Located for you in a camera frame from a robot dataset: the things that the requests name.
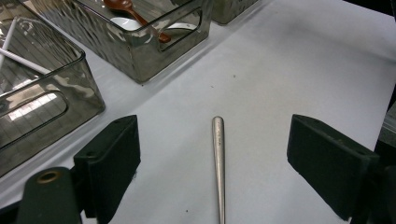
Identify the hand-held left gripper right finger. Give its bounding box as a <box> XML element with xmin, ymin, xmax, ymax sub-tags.
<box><xmin>286</xmin><ymin>114</ymin><xmax>381</xmax><ymax>222</ymax></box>

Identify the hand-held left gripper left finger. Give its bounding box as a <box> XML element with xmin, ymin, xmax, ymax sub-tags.
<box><xmin>74</xmin><ymin>115</ymin><xmax>142</xmax><ymax>224</ymax></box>

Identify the smoky transparent plastic bin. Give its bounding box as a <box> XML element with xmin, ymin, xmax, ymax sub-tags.
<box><xmin>211</xmin><ymin>0</ymin><xmax>260</xmax><ymax>25</ymax></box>
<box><xmin>18</xmin><ymin>0</ymin><xmax>215</xmax><ymax>84</ymax></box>
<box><xmin>0</xmin><ymin>0</ymin><xmax>106</xmax><ymax>177</ymax></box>

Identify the slim-handled metal fork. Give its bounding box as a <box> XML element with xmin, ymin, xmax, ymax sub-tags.
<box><xmin>211</xmin><ymin>116</ymin><xmax>227</xmax><ymax>224</ymax></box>

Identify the reddish brown wooden spoon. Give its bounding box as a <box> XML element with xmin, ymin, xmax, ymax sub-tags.
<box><xmin>103</xmin><ymin>0</ymin><xmax>173</xmax><ymax>44</ymax></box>

